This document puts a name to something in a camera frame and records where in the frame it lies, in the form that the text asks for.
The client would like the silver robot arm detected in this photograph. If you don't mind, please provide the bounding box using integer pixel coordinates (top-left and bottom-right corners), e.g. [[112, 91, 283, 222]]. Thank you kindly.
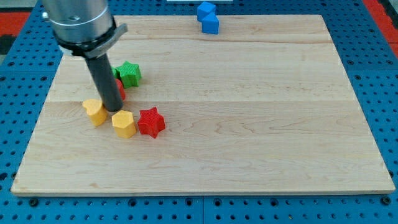
[[42, 0, 128, 59]]

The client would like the wooden board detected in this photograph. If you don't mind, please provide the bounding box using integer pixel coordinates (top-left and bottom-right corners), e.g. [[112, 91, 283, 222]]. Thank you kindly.
[[11, 15, 395, 197]]

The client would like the red star block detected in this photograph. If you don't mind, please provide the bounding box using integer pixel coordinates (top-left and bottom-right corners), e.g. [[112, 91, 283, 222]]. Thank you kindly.
[[137, 107, 165, 138]]

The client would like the yellow hexagon block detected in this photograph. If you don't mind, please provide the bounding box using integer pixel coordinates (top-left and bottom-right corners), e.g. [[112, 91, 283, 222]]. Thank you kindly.
[[111, 110, 137, 138]]

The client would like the green star block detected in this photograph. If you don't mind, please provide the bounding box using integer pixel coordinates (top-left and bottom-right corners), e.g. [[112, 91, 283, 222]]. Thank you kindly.
[[116, 61, 142, 88]]

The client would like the red round block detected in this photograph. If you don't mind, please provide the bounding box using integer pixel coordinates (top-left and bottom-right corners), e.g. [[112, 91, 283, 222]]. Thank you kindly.
[[115, 79, 126, 100]]

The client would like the blue cube block front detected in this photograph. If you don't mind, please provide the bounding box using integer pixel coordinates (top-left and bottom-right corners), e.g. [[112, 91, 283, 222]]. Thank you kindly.
[[201, 12, 220, 35]]

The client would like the blue cube block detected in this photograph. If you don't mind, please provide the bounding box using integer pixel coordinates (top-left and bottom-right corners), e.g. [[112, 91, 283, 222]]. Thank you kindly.
[[197, 1, 216, 22], [201, 12, 220, 35]]

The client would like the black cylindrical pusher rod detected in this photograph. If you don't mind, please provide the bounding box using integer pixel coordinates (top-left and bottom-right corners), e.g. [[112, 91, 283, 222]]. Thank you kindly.
[[85, 54, 123, 112]]

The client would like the yellow heart block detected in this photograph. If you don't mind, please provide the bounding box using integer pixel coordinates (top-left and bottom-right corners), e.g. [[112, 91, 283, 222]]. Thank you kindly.
[[82, 99, 108, 126]]

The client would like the blue cube block rear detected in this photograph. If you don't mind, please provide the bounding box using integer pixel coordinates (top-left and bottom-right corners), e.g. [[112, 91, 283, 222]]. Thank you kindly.
[[197, 1, 216, 22]]

